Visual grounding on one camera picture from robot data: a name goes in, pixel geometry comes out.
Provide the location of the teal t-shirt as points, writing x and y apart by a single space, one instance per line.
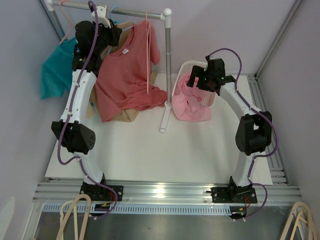
56 72

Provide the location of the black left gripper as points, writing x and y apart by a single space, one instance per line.
114 33

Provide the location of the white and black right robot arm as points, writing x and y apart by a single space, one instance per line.
254 132

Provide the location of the pink wire hanger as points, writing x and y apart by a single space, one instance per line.
148 53

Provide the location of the aluminium mounting rail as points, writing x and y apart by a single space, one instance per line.
159 192

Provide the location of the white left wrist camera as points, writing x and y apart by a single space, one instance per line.
101 13

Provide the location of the white and grey clothes rack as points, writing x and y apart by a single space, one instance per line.
165 17

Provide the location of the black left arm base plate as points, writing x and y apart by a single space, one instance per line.
98 193

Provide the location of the beige wooden hangers right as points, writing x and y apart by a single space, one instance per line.
299 223

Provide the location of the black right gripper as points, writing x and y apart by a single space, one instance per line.
199 72

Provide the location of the pink t-shirt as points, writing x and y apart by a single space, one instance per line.
190 105

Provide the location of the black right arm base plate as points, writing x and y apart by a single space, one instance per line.
224 195

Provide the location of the white slotted cable duct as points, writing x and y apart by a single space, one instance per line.
144 209

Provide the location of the tan t-shirt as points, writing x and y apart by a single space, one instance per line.
125 30

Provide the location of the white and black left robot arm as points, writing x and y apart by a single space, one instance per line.
75 139

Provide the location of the white perforated plastic basket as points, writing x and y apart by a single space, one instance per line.
207 97

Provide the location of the coral red t-shirt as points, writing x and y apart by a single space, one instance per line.
130 75

